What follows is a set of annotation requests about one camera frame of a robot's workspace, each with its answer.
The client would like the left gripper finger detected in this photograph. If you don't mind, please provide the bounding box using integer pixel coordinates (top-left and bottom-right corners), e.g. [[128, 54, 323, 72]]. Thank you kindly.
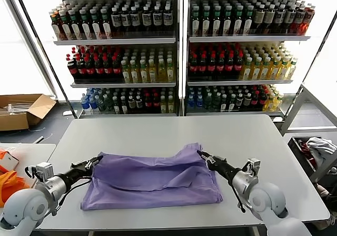
[[87, 156, 104, 170], [70, 155, 104, 168]]

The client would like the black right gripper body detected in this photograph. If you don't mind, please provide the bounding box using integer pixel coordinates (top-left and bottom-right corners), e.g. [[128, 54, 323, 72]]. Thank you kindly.
[[207, 159, 240, 181]]

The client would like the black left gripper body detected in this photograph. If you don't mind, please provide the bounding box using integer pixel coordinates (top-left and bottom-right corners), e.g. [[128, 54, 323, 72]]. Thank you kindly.
[[62, 164, 93, 187]]

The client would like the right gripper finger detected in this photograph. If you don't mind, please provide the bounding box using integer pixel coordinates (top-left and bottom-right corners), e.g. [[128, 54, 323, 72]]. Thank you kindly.
[[196, 150, 212, 166], [199, 151, 226, 162]]

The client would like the purple t-shirt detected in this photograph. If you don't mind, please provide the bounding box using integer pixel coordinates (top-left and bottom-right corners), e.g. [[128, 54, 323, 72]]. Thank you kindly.
[[80, 142, 224, 212]]

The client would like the green label water bottle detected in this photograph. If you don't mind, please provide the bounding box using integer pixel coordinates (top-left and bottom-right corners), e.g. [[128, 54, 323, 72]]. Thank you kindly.
[[97, 94, 106, 113], [104, 94, 113, 113], [204, 92, 213, 110], [212, 92, 221, 110]]

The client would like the orange fabric bag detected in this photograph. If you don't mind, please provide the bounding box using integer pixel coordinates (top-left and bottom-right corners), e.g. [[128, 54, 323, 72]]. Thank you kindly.
[[0, 171, 31, 204]]

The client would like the small white box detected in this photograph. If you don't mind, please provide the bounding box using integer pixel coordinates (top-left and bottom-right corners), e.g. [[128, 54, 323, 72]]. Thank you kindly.
[[0, 151, 21, 172]]

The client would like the black plastic crate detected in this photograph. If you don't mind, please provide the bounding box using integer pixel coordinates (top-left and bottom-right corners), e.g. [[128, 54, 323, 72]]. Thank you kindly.
[[288, 136, 337, 176]]

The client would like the open cardboard box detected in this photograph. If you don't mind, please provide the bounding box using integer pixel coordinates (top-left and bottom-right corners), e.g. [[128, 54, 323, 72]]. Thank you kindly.
[[0, 93, 58, 131]]

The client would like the red crumpled garment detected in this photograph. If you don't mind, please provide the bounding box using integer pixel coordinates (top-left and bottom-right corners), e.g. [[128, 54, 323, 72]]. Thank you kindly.
[[297, 139, 316, 168]]

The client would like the white crumpled garment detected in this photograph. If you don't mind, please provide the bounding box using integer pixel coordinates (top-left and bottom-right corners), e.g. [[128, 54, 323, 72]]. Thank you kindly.
[[306, 137, 337, 168]]

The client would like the grey metal shelf rack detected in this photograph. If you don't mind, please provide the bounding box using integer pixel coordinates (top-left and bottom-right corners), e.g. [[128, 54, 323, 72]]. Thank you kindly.
[[33, 0, 184, 119], [183, 0, 312, 119]]

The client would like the green cap white label bottle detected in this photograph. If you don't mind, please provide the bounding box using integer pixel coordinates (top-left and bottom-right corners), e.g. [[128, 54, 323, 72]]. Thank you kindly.
[[80, 8, 92, 40], [233, 5, 244, 36], [222, 5, 234, 36], [201, 5, 212, 36], [212, 5, 223, 36], [101, 7, 113, 39], [59, 9, 72, 40], [243, 5, 254, 35], [69, 8, 82, 40], [191, 6, 202, 36], [90, 8, 103, 39]]

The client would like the dark drink bottle grey label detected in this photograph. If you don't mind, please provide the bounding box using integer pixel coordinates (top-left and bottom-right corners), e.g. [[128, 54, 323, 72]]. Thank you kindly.
[[284, 5, 296, 34], [163, 5, 174, 35], [111, 6, 123, 36], [274, 5, 286, 34], [121, 6, 132, 35], [130, 6, 141, 35], [293, 5, 306, 34], [152, 5, 163, 35], [142, 5, 153, 35]]

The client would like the dark bottle beige label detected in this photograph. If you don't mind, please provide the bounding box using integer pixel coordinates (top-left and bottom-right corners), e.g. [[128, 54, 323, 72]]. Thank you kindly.
[[264, 4, 276, 35], [253, 4, 265, 35]]

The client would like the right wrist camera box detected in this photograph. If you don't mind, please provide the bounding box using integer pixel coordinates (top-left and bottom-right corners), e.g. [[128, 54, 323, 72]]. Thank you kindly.
[[242, 157, 262, 178]]

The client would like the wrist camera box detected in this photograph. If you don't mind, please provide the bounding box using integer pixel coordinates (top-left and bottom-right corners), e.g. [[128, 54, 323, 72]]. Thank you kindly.
[[25, 162, 55, 184], [242, 157, 262, 178]]

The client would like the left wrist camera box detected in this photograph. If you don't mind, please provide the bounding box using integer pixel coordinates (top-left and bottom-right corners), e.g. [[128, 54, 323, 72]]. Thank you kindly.
[[25, 162, 55, 184]]

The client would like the grey metal cart frame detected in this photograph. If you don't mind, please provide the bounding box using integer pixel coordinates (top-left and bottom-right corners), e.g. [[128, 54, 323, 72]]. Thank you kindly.
[[280, 82, 337, 185]]

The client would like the dark slanted window post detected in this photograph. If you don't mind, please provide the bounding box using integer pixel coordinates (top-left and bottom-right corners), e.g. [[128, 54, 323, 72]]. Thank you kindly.
[[12, 0, 75, 117]]

